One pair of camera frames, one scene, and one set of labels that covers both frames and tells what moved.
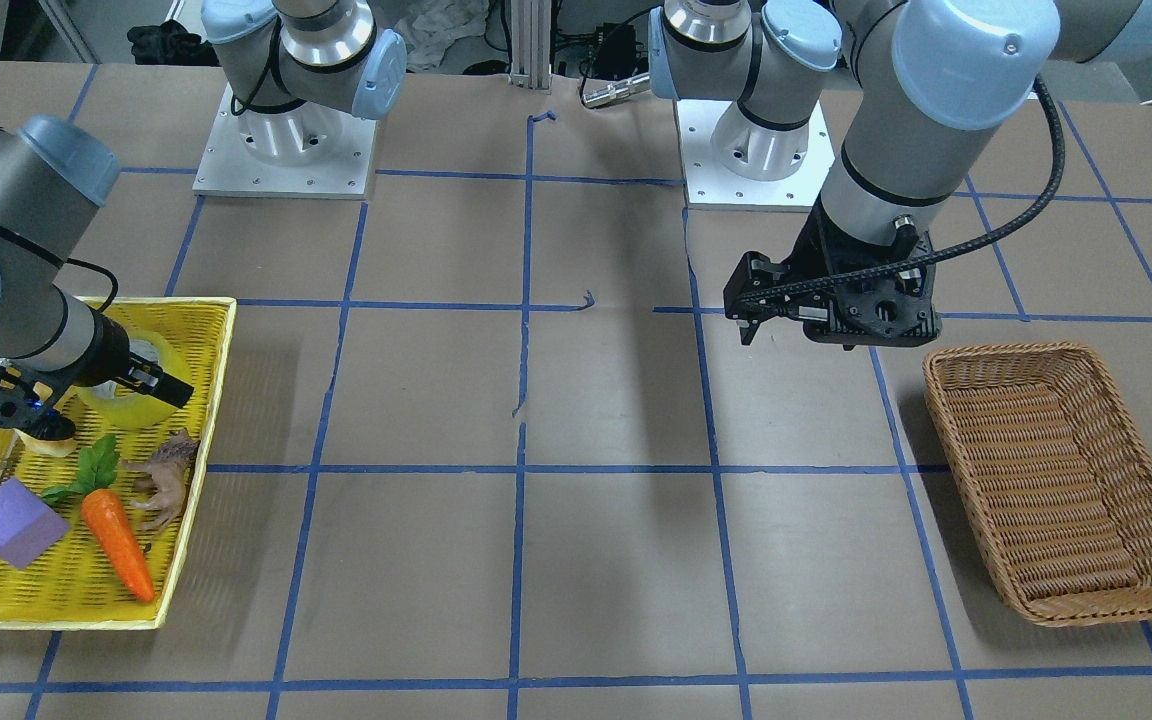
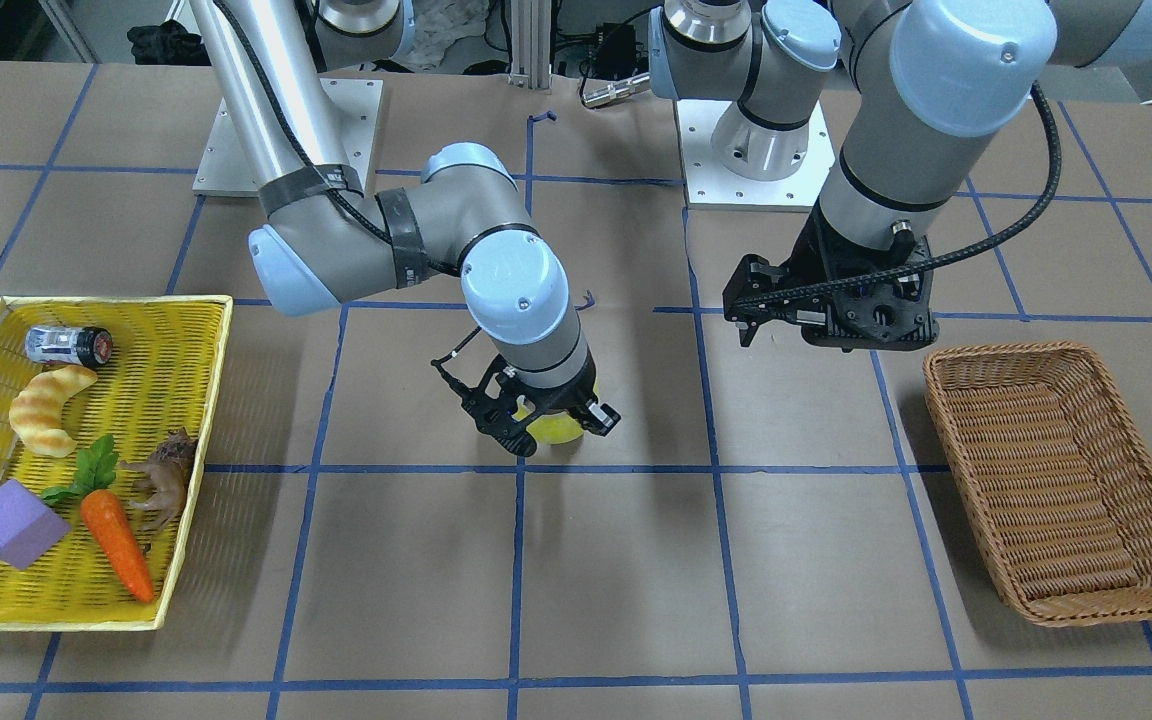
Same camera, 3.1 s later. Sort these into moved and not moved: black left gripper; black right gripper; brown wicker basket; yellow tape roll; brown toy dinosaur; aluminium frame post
Moved: black right gripper; yellow tape roll
Not moved: black left gripper; aluminium frame post; brown toy dinosaur; brown wicker basket
